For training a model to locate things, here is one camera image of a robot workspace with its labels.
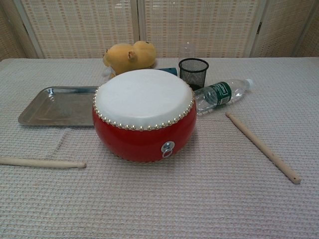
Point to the red drum with white skin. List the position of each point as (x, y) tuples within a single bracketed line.
[(139, 144)]

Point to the yellow plush animal toy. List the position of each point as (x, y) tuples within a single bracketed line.
[(129, 59)]

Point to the white woven tablecloth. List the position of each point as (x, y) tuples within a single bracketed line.
[(174, 204)]

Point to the clear plastic water bottle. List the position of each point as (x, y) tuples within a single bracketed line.
[(219, 93)]

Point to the woven folding screen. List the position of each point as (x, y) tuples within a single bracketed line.
[(87, 25)]

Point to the black mesh pen cup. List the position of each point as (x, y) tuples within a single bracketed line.
[(193, 74)]

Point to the silver metal tray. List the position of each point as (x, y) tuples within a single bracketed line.
[(57, 109)]

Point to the wooden drumstick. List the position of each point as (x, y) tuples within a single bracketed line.
[(37, 162), (259, 147)]

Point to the teal cylinder block with holes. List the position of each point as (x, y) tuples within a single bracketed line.
[(169, 70)]

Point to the clear glass cup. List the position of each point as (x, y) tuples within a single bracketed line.
[(189, 52)]

